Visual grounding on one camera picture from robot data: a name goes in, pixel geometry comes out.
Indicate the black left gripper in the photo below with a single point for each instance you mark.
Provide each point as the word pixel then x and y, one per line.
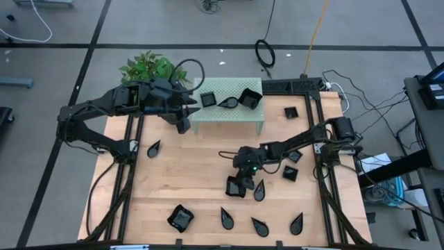
pixel 166 100

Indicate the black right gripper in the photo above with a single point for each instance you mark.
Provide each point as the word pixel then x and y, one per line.
pixel 248 161

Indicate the black wavy square plate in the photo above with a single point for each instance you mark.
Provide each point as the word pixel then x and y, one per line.
pixel 234 190
pixel 180 218
pixel 250 100

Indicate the black teardrop plate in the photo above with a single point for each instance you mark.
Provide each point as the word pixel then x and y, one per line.
pixel 261 229
pixel 259 193
pixel 296 227
pixel 227 222
pixel 231 102
pixel 152 151

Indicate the small black square plate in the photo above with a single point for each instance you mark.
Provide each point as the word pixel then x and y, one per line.
pixel 290 173
pixel 295 157
pixel 291 112
pixel 208 100

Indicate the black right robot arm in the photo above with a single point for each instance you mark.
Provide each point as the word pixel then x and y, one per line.
pixel 301 137

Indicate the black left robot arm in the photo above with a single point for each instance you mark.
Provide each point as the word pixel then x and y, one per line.
pixel 97 104

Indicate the green perforated metal shelf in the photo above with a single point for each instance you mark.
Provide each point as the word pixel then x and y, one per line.
pixel 239 116

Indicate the green plant in black pot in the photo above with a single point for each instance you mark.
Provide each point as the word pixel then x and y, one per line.
pixel 145 67

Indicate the white paper sheet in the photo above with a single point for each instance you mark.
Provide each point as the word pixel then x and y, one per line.
pixel 376 160

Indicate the black floor beam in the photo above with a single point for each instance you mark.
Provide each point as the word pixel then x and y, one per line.
pixel 395 169

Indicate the teal white device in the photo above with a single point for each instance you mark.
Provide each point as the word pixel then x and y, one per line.
pixel 397 191

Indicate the grey table foot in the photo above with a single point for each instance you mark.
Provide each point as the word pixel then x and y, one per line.
pixel 17 82
pixel 41 2

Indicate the grey side table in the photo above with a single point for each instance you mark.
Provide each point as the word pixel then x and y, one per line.
pixel 416 118

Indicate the black chair base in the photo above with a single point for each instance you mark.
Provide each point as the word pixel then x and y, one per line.
pixel 4 116

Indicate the small black floor object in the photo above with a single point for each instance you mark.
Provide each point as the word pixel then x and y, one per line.
pixel 10 17

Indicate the black equipment box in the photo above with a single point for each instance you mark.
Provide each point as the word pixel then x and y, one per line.
pixel 431 95

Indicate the dark laptop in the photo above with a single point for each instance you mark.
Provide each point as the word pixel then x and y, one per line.
pixel 437 74

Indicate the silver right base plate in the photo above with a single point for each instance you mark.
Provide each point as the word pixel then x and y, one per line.
pixel 318 147

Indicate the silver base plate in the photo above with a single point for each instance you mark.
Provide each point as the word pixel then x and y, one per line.
pixel 318 147
pixel 102 149

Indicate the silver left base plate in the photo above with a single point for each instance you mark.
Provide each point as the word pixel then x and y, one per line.
pixel 102 149

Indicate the black aluminium table frame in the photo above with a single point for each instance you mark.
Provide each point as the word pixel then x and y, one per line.
pixel 121 208

